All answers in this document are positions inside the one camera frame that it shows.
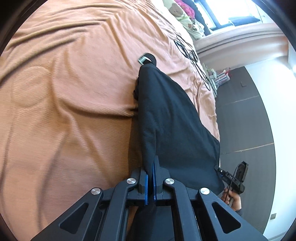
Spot black framed window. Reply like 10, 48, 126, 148
194, 0, 262, 31

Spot black charging cable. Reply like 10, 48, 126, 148
173, 34, 212, 91

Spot pink plush cloth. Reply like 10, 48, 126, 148
175, 0, 195, 19

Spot stack of books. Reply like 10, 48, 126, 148
203, 66, 231, 98

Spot orange bed blanket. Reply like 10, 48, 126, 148
1, 1, 220, 240

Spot black pants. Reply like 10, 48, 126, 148
125, 53, 225, 241

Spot dark sleeved right forearm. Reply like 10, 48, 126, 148
236, 208, 243, 217

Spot pink curtain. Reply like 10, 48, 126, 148
194, 23, 288, 70

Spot person's right hand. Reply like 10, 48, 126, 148
221, 188, 242, 211

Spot bear print pillow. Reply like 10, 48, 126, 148
163, 0, 205, 41

